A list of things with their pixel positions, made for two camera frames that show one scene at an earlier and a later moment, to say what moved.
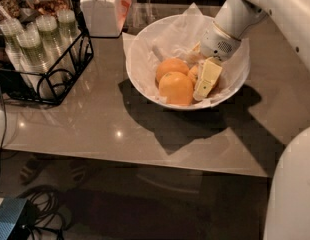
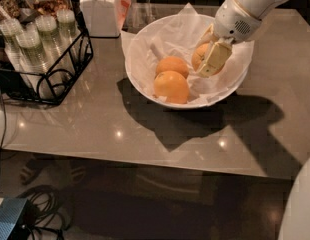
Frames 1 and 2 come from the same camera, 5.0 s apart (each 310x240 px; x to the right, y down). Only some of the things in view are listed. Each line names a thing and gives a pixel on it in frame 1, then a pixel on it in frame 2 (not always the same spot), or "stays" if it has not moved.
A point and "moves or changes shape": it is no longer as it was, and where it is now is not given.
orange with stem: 193,74 moves or changes shape
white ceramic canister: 101,6 stays
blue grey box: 7,215 stays
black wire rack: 51,86 stays
